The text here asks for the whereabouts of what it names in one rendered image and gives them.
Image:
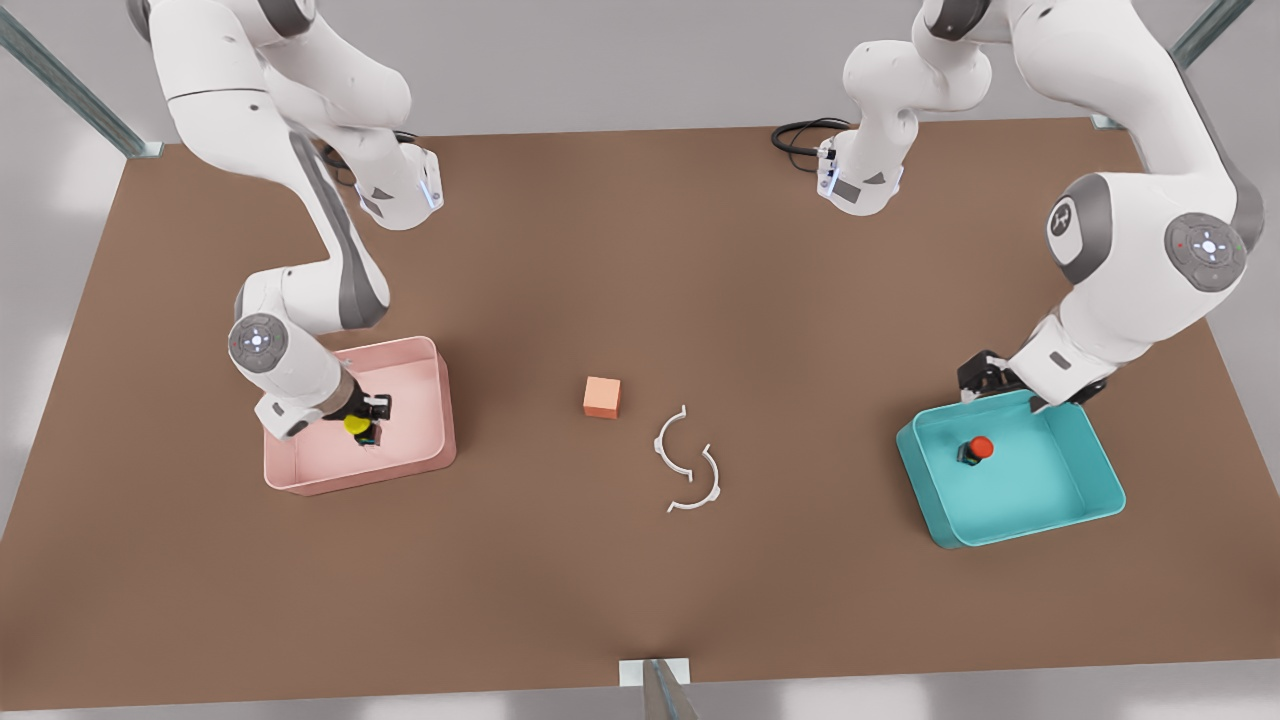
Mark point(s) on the blue storage box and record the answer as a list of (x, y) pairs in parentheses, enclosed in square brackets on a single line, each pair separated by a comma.
[(1020, 480)]

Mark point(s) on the pink storage box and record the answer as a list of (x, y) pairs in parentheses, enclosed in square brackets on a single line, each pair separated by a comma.
[(390, 440)]

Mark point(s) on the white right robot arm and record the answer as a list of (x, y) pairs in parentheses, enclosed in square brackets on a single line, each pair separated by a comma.
[(250, 110)]

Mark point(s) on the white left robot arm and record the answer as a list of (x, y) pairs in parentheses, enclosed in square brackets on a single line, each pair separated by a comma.
[(1150, 230)]

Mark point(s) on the orange cube block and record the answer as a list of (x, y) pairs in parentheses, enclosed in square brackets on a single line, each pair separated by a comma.
[(602, 397)]

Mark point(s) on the white s-shaped curved clip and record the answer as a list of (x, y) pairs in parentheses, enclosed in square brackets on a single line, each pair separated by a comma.
[(686, 460)]

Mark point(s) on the silver frame post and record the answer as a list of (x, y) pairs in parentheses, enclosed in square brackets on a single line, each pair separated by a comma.
[(662, 690), (70, 85), (1200, 40)]

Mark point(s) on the yellow push button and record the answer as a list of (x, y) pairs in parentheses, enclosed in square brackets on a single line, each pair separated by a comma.
[(360, 427)]

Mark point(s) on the red push button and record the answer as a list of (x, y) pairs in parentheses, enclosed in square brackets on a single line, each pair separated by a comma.
[(976, 450)]

